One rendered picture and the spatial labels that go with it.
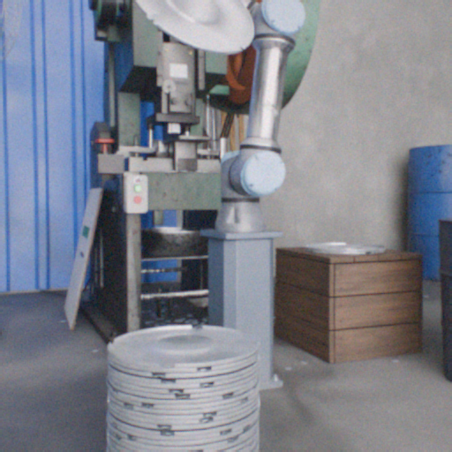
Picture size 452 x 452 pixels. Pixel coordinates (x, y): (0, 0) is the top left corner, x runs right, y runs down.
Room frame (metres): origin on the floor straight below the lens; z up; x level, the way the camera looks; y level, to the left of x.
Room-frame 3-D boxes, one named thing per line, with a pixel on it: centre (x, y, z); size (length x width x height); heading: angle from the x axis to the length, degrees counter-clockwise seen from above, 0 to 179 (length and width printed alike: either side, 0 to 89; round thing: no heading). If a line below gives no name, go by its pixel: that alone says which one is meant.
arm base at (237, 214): (1.70, -0.01, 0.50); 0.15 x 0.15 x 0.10
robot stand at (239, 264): (1.70, -0.01, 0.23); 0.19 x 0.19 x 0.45; 27
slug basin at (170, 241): (2.46, 0.27, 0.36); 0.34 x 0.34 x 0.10
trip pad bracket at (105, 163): (2.13, 0.46, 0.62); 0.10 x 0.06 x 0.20; 113
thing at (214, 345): (1.11, 0.10, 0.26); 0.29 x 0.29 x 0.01
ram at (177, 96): (2.43, 0.25, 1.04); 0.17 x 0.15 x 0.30; 23
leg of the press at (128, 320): (2.49, 0.57, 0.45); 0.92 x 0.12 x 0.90; 23
